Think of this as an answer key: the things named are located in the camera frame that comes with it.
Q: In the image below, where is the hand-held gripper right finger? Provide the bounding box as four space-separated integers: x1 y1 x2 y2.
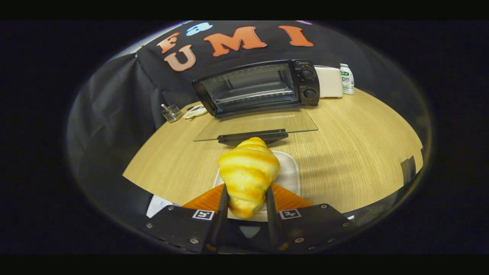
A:
266 183 354 251

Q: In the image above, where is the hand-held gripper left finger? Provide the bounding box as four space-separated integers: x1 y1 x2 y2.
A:
145 183 229 253

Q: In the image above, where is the black backdrop cloth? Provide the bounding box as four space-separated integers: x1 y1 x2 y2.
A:
67 21 434 230

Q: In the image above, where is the yellow croissant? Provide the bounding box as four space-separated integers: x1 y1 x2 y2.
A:
218 137 281 219

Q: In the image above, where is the white paper sheet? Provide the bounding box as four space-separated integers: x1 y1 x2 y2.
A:
146 195 174 219

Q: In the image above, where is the white pop-up toaster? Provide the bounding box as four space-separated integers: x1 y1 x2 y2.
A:
314 66 343 98

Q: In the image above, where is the white bottle green label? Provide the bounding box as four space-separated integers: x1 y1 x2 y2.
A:
340 63 355 95

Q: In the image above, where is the black toaster oven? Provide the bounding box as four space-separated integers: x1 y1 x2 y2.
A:
192 59 321 147

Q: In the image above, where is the clear wire-pattern cup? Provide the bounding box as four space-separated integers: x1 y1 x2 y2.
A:
161 104 183 123

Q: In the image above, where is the white square plate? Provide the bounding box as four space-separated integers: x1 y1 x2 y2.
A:
212 151 301 222

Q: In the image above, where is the small white flat object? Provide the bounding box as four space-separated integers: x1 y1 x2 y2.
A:
183 105 208 120

